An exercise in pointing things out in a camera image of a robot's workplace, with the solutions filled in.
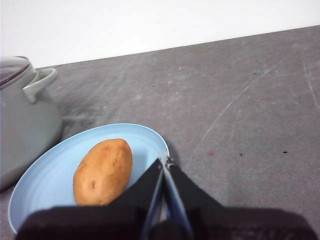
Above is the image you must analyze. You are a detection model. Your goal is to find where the blue round plate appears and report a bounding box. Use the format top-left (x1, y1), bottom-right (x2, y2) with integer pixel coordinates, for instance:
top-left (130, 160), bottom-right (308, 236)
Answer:
top-left (7, 122), bottom-right (170, 235)

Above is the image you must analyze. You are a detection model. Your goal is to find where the brown potato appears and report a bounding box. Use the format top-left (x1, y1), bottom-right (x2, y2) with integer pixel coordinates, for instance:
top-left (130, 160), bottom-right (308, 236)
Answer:
top-left (73, 138), bottom-right (133, 207)

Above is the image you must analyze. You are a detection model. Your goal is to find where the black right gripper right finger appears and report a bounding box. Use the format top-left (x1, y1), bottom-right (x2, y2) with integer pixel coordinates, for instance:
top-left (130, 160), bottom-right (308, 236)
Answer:
top-left (151, 149), bottom-right (320, 240)

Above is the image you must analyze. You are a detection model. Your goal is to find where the pale green electric steamer pot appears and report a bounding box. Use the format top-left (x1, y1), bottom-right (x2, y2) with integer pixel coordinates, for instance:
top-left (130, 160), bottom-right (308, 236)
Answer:
top-left (0, 59), bottom-right (63, 192)

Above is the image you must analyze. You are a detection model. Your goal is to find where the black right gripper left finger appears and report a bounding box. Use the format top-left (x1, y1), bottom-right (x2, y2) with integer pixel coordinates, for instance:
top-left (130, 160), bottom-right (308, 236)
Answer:
top-left (14, 156), bottom-right (166, 240)

